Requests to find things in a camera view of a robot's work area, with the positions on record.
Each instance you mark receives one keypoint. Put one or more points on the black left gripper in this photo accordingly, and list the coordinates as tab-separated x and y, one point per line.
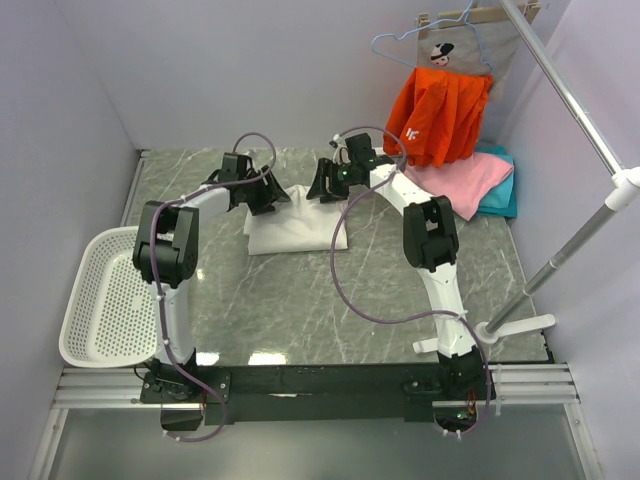
270	194

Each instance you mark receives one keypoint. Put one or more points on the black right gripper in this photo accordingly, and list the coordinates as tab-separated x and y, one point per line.
318	190

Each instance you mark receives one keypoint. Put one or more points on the white t-shirt with red print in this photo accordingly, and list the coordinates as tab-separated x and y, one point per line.
299	225

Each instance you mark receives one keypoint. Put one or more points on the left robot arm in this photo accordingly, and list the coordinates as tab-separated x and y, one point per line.
167	243

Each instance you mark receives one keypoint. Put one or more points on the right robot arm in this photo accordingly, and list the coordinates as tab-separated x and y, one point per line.
429	237

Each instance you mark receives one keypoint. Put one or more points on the orange t-shirt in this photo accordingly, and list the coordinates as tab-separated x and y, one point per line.
437	117

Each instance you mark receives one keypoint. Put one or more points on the pink folded t-shirt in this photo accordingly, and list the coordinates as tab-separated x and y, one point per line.
464	182

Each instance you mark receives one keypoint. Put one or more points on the teal folded t-shirt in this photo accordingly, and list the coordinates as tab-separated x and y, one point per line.
500	201

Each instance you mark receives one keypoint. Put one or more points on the white perforated laundry basket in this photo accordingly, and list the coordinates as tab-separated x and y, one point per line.
109	320

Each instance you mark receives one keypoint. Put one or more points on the beige canvas tote bag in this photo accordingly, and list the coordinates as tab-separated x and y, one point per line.
483	44

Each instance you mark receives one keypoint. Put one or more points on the black base beam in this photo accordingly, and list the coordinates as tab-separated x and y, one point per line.
270	393

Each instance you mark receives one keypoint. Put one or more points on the metal clothes rack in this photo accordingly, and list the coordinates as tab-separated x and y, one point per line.
560	183

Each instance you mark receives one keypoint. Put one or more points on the aluminium frame rail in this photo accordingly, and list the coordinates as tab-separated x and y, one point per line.
515	384

